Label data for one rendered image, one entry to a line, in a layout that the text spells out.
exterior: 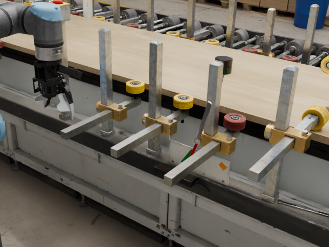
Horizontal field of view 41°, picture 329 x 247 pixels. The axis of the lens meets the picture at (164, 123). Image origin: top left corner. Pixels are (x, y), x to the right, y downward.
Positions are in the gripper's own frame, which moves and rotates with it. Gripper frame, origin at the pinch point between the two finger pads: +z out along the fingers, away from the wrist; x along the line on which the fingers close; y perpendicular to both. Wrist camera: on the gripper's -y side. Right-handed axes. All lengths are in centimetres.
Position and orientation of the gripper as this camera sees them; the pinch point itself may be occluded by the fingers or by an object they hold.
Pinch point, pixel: (60, 113)
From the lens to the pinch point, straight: 154.3
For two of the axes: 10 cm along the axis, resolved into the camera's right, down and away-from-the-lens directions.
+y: -6.5, 3.1, -6.9
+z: -0.3, 9.0, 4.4
